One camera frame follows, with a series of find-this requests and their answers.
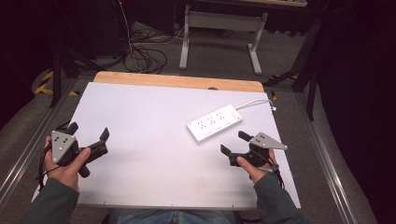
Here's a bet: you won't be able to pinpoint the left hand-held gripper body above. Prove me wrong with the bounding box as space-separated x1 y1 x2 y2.
50 129 110 179

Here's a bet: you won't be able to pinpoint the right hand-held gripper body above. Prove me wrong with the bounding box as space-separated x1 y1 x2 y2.
228 132 289 168

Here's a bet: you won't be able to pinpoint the person's left hand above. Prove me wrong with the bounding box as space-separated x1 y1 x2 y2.
43 135 92 192

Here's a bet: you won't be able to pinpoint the person's right hand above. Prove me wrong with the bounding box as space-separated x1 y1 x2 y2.
235 148 278 185

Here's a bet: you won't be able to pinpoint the white power strip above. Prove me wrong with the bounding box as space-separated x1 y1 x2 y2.
186 104 245 145

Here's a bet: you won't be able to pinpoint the white board sheet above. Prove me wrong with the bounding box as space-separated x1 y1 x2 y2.
32 81 302 210

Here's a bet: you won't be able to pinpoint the yellow black hazard tape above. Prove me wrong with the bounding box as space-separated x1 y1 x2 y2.
34 70 80 97

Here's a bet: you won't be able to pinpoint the black metal stand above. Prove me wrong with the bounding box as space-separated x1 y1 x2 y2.
49 0 106 109
262 18 322 122

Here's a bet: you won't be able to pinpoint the wooden table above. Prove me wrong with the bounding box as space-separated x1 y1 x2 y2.
92 71 265 93

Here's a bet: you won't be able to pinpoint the person's legs in jeans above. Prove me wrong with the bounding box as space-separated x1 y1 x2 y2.
107 208 239 224

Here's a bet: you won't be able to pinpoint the dark curtain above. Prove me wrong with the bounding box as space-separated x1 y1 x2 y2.
313 0 396 224
0 0 59 130

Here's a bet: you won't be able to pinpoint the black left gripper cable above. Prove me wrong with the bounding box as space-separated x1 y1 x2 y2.
36 144 64 191

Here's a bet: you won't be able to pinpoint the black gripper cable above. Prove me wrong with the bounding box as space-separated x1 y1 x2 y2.
263 154 286 189
36 144 64 191

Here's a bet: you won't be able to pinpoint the metal floor rail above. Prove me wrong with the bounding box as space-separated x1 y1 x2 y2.
0 77 79 204
293 92 363 224

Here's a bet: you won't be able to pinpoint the white power strip cable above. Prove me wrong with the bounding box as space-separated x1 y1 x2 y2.
234 98 277 112

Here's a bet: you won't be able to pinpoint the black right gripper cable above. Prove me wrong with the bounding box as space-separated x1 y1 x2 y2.
263 154 286 189

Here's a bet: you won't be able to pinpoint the black floor cables bundle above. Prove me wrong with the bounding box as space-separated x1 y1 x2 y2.
122 27 169 75

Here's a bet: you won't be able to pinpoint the thin white floor cable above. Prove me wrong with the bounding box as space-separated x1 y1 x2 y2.
119 0 185 73

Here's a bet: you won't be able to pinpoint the white metal desk frame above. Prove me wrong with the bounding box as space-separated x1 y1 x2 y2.
178 4 269 76

